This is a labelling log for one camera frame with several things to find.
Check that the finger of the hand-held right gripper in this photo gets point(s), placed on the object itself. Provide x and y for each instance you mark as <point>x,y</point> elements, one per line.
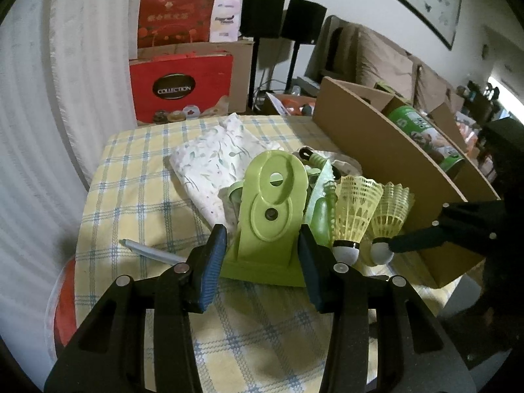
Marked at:
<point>413,240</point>

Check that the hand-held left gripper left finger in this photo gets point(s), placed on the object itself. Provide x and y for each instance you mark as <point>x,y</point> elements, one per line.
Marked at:
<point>211,268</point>

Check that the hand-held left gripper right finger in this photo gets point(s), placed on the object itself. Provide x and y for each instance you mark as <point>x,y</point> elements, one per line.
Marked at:
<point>310,272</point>

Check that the yellow plastic shuttlecock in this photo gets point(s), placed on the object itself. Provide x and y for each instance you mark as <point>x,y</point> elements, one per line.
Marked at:
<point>392,213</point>
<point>356,208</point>

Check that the light green plastic holder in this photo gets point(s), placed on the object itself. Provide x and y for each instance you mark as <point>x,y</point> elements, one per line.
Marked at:
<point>266,217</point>

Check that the cardboard box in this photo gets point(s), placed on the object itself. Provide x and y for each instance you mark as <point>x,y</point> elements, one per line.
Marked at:
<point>368,131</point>

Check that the light blue pen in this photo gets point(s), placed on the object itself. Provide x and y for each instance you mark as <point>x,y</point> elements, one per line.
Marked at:
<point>151,253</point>

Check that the green plastic bottle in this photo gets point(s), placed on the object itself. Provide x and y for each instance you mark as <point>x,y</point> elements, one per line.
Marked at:
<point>321,208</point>

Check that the green printed package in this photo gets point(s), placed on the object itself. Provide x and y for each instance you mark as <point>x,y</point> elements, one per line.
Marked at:
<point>421,135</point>

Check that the white floral cloth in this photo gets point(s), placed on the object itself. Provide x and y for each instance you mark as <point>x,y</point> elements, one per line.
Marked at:
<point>213,155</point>

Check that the red object in clear plastic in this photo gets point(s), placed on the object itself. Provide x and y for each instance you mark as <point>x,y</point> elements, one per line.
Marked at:
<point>65,307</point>

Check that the brown sofa cushion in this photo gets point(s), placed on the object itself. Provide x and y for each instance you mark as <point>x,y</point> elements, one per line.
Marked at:
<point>430,84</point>
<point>385,61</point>

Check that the orange printed bag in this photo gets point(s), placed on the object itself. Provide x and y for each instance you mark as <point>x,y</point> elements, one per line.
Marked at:
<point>290,104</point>

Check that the red gift box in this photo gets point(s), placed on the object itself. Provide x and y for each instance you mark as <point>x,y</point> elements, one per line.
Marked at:
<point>180,86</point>

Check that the black speaker stand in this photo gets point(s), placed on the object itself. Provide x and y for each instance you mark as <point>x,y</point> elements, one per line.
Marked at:
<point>293,65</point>
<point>254,73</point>

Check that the brown sofa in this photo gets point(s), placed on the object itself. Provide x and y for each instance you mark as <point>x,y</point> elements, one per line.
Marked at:
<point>339,49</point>

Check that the white curtain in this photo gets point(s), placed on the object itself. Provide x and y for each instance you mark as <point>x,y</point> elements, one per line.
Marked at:
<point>61,90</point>

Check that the black speaker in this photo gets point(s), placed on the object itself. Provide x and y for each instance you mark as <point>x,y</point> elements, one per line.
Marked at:
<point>303,20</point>
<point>262,10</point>

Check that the white printed box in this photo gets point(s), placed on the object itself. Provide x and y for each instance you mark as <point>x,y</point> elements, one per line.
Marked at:
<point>224,20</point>

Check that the red gift bag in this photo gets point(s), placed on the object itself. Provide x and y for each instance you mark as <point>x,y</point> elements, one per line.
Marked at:
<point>176,12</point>

